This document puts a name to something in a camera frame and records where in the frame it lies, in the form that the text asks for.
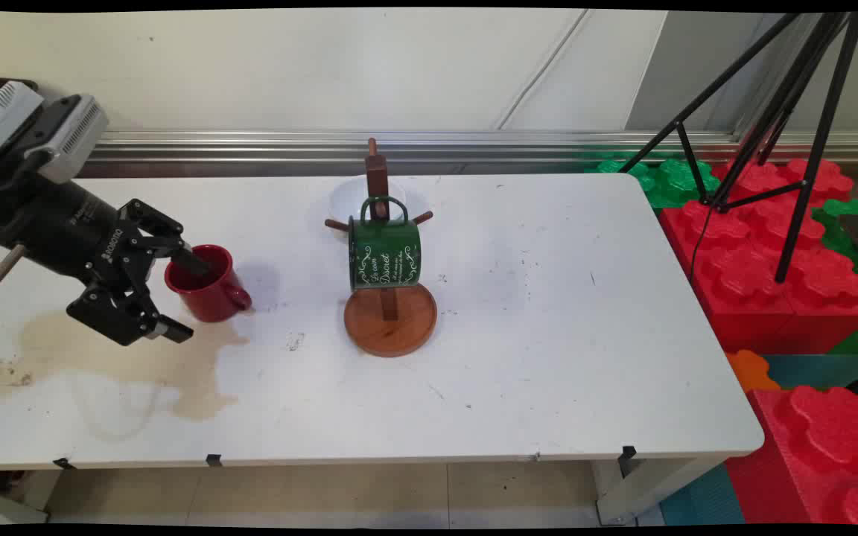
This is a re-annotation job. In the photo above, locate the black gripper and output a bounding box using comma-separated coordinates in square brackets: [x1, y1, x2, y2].
[23, 181, 212, 348]

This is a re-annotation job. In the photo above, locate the green enamel mug white lettering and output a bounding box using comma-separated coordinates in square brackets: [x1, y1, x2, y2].
[347, 195, 423, 292]

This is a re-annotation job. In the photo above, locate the robot arm wrist link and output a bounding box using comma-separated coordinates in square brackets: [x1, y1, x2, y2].
[0, 177, 48, 250]

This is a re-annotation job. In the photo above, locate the red ceramic mug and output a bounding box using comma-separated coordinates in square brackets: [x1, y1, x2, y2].
[164, 244, 253, 323]

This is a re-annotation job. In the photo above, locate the wooden mug tree stand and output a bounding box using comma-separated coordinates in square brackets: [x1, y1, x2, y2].
[324, 138, 439, 359]

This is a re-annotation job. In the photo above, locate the green foam block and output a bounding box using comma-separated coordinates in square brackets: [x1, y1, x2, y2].
[811, 197, 858, 356]
[585, 154, 722, 211]

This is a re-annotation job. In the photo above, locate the teal foam block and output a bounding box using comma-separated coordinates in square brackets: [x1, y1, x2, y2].
[658, 464, 747, 526]
[760, 353, 858, 393]

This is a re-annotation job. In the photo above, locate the orange foam block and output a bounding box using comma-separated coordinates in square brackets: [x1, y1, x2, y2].
[725, 349, 781, 394]

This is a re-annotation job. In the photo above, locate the black tripod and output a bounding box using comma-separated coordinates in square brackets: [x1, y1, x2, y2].
[619, 11, 858, 284]

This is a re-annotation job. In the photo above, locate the silver plug with cable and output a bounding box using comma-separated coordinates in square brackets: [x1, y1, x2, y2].
[0, 244, 28, 299]

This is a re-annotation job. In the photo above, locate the grey finned wrist camera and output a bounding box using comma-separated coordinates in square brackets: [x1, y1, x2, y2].
[23, 95, 110, 185]

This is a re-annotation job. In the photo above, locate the aluminium rail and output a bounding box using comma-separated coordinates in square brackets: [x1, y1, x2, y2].
[79, 130, 858, 167]

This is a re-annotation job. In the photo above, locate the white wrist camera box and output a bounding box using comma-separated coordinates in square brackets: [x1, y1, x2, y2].
[0, 80, 45, 170]

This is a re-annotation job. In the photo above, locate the white wall cable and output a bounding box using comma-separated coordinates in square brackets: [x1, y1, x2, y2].
[496, 10, 591, 131]

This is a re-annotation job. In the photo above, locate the thin black tripod cable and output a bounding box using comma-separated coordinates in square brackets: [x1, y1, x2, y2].
[689, 205, 715, 284]

